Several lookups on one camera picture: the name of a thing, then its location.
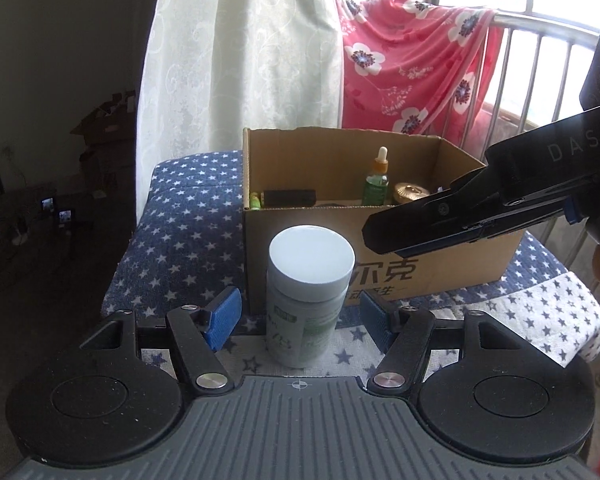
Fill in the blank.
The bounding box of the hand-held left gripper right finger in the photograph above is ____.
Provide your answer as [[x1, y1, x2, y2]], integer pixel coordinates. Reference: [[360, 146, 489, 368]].
[[360, 292, 568, 396]]

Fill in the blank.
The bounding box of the metal railing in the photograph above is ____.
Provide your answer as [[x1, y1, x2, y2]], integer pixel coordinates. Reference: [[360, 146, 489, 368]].
[[445, 10, 600, 241]]

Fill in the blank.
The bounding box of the brown cardboard box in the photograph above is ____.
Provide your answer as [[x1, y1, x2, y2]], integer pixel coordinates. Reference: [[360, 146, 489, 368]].
[[242, 126, 523, 315]]

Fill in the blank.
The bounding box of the white patterned curtain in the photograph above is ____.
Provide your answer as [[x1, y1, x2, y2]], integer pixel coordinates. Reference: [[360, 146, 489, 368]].
[[135, 0, 396, 153]]

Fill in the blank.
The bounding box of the blue white star blanket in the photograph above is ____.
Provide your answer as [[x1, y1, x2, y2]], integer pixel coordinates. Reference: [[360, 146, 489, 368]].
[[102, 150, 600, 376]]

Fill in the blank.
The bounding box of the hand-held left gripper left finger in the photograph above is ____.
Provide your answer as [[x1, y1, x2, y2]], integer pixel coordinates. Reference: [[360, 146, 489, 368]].
[[80, 287, 243, 396]]

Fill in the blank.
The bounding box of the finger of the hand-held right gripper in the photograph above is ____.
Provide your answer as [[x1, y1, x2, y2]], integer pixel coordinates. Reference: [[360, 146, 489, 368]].
[[362, 172, 531, 257]]

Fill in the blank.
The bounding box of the green dropper bottle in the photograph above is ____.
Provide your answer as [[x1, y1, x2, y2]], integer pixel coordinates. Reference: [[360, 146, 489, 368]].
[[361, 146, 391, 207]]

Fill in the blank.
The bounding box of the white green-label pill bottle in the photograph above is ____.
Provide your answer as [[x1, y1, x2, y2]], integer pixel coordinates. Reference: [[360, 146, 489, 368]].
[[266, 225, 356, 368]]

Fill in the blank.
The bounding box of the red floral cloth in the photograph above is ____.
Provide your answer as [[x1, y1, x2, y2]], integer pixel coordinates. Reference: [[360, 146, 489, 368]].
[[334, 0, 506, 136]]

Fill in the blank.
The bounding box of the black lipstick tube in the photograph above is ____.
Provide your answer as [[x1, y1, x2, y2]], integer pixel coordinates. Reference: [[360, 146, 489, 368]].
[[262, 189, 317, 207]]

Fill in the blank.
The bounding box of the gold round compact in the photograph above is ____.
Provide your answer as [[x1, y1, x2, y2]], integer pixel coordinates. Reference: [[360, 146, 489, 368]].
[[392, 181, 438, 206]]

